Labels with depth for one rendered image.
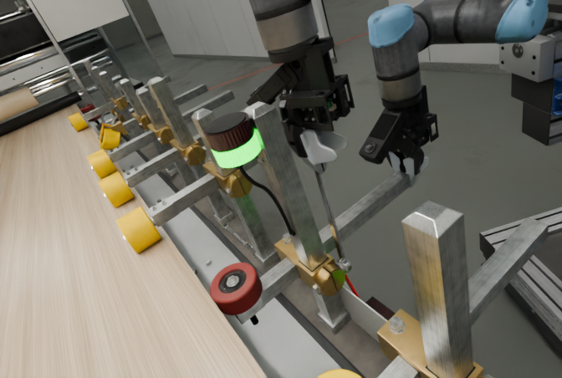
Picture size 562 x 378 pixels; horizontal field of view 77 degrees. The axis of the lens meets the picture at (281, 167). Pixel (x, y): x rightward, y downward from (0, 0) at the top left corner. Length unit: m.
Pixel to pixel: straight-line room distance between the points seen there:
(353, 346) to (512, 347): 0.90
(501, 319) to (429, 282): 1.24
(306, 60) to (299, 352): 0.60
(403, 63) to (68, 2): 2.29
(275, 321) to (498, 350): 0.87
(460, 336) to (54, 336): 0.62
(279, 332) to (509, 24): 0.72
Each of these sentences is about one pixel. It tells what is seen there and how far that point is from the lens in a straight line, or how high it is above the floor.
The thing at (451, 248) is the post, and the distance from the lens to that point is 0.33.
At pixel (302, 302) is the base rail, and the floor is 0.70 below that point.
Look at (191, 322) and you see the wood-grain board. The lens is 0.60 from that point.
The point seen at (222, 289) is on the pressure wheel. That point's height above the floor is 0.90.
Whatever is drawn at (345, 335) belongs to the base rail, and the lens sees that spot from 0.73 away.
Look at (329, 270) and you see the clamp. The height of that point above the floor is 0.87.
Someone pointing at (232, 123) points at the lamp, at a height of 1.16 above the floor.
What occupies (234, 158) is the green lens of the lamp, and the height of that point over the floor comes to 1.12.
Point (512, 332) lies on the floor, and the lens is 1.57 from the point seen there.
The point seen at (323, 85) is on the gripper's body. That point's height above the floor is 1.15.
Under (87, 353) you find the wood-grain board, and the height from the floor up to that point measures 0.90.
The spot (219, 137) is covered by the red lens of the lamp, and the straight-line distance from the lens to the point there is 0.43.
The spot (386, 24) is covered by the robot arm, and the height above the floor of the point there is 1.17.
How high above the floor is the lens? 1.31
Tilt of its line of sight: 30 degrees down
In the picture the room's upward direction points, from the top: 20 degrees counter-clockwise
